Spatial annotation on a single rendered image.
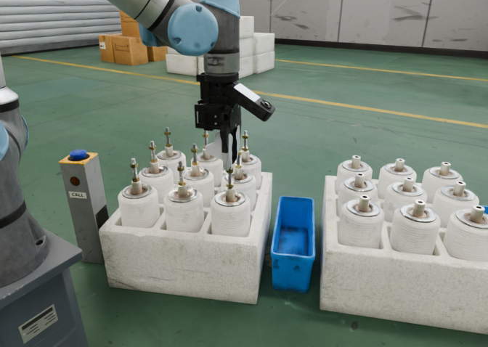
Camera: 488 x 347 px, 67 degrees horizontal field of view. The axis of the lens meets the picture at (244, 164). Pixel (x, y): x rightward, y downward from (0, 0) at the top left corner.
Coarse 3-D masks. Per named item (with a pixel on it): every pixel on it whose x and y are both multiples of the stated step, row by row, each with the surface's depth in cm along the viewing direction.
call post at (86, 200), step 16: (96, 160) 97; (64, 176) 94; (80, 176) 94; (96, 176) 98; (80, 192) 96; (96, 192) 98; (80, 208) 98; (96, 208) 99; (80, 224) 100; (96, 224) 99; (80, 240) 102; (96, 240) 102; (96, 256) 104
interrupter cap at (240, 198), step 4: (220, 192) 90; (224, 192) 91; (236, 192) 91; (240, 192) 90; (216, 196) 89; (220, 196) 89; (224, 196) 89; (236, 196) 89; (240, 196) 89; (244, 196) 89; (216, 200) 87; (220, 200) 87; (224, 200) 88; (236, 200) 87; (240, 200) 87; (244, 200) 87; (220, 204) 85; (224, 204) 85; (228, 204) 86; (232, 204) 86; (236, 204) 85; (240, 204) 86
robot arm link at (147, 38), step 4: (140, 24) 66; (140, 28) 67; (144, 28) 64; (140, 32) 68; (144, 32) 65; (148, 32) 65; (140, 36) 69; (144, 36) 65; (148, 36) 65; (152, 36) 65; (156, 36) 66; (144, 40) 66; (148, 40) 66; (152, 40) 66; (156, 40) 66; (160, 40) 64; (144, 44) 68; (148, 44) 67; (152, 44) 67; (156, 44) 67; (160, 44) 68; (164, 44) 68
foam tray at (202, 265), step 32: (256, 192) 106; (160, 224) 91; (256, 224) 91; (128, 256) 91; (160, 256) 89; (192, 256) 88; (224, 256) 86; (256, 256) 85; (128, 288) 95; (160, 288) 93; (192, 288) 92; (224, 288) 90; (256, 288) 89
